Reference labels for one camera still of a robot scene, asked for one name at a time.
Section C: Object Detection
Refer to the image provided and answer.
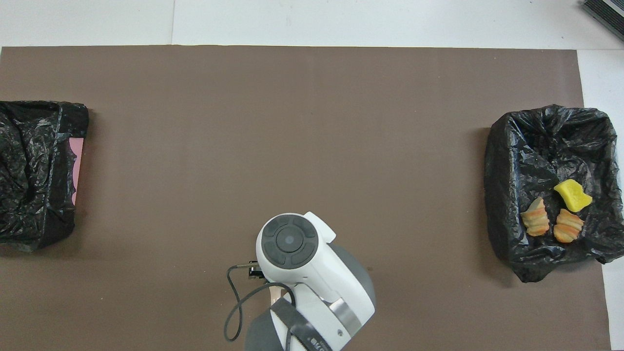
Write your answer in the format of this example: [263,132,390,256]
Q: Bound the toy croissant piece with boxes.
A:
[520,196,550,237]
[554,209,585,243]

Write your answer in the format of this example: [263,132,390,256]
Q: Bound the yellow sponge chunk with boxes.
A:
[554,179,593,213]

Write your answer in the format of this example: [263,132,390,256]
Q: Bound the pink bin with black bag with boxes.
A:
[0,100,90,253]

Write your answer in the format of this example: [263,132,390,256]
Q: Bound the brown table mat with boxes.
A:
[0,45,612,351]

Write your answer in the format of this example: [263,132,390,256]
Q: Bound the dark ribbed object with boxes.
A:
[583,0,624,42]

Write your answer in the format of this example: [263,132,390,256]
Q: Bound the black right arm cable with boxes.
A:
[224,263,295,342]

